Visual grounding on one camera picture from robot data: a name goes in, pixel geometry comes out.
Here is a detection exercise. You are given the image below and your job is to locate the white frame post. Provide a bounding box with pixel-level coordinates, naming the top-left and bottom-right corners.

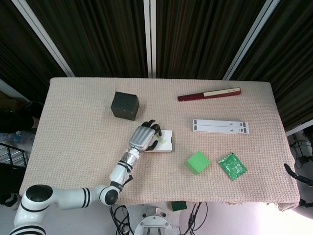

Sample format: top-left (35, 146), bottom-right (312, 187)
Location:
top-left (143, 0), bottom-right (157, 79)
top-left (222, 0), bottom-right (281, 81)
top-left (11, 0), bottom-right (75, 77)

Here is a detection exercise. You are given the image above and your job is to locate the flat white cardboard box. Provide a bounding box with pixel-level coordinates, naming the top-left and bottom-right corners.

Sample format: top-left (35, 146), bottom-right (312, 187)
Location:
top-left (143, 129), bottom-right (174, 154)

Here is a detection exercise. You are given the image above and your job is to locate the green foil packet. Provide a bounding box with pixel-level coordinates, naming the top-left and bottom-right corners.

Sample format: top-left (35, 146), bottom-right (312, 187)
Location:
top-left (217, 151), bottom-right (247, 182)

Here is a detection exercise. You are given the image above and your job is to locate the dark pleated curtain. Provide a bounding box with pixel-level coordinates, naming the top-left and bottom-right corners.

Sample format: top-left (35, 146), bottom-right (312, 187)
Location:
top-left (25, 0), bottom-right (149, 78)
top-left (156, 0), bottom-right (268, 80)
top-left (0, 0), bottom-right (68, 101)
top-left (231, 0), bottom-right (313, 132)

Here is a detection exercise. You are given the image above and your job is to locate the black cable bundle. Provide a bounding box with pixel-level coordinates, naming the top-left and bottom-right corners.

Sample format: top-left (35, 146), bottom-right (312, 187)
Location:
top-left (110, 204), bottom-right (134, 235)
top-left (186, 202), bottom-right (209, 235)

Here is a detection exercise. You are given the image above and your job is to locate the bright green cube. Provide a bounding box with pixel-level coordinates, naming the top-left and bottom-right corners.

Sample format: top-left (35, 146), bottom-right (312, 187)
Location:
top-left (186, 150), bottom-right (211, 175)

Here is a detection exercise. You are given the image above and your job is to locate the clear plastic water bottle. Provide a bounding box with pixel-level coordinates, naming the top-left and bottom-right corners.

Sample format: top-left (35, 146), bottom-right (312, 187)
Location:
top-left (0, 132), bottom-right (15, 145)
top-left (14, 131), bottom-right (35, 142)

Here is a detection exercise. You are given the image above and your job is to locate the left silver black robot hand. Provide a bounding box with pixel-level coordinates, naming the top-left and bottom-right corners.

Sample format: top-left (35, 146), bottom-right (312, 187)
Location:
top-left (128, 119), bottom-right (162, 151)

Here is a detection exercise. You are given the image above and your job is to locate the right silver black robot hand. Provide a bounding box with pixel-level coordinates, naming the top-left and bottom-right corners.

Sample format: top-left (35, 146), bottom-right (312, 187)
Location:
top-left (283, 163), bottom-right (313, 186)

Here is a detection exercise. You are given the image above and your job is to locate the brown cardboard box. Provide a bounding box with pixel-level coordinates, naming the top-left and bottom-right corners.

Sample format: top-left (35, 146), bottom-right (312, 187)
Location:
top-left (0, 92), bottom-right (21, 110)

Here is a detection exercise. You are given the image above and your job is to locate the black cube box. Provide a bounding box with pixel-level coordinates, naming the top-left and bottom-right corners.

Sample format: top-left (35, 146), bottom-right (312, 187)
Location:
top-left (110, 91), bottom-right (139, 121)

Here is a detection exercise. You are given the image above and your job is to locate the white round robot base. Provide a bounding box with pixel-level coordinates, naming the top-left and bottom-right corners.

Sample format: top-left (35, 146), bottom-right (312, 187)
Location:
top-left (127, 202), bottom-right (181, 235)

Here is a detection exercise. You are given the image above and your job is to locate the black metal rack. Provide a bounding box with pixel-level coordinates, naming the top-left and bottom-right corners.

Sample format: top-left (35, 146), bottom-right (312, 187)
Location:
top-left (0, 141), bottom-right (31, 170)

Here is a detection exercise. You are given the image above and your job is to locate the dark green sponge block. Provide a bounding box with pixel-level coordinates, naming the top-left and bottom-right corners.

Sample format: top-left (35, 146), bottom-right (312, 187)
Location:
top-left (171, 200), bottom-right (188, 212)

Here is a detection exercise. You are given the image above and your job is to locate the beige woven tablecloth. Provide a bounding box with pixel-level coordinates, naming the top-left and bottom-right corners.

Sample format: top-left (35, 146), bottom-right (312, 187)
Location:
top-left (19, 77), bottom-right (301, 211)

